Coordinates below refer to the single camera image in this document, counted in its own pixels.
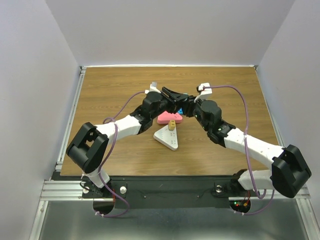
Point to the white triangular power strip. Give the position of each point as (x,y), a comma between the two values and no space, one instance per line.
(168,138)

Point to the pink triangular power strip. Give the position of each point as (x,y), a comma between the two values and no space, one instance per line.
(165,117)

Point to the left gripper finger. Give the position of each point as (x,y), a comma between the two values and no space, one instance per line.
(174,106)
(169,93)

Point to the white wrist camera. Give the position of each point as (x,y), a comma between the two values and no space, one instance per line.
(204,91)
(152,88)

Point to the aluminium frame rail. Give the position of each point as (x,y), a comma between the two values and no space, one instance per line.
(59,190)

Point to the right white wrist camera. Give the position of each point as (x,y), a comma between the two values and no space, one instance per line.
(204,91)

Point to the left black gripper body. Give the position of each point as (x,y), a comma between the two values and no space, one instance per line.
(164,106)

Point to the yellow cube usb charger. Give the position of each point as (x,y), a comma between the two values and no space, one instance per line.
(171,125)

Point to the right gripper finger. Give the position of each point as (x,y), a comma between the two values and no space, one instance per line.
(181,97)
(186,110)

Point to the blue square plug adapter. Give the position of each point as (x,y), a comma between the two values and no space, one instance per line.
(180,112)

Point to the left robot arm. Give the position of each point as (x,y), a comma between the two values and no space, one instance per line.
(87,148)

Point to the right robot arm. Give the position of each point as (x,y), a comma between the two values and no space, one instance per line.
(269,166)

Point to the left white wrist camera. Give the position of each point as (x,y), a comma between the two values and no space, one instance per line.
(152,88)

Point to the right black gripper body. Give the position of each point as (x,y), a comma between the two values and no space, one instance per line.
(190,104)

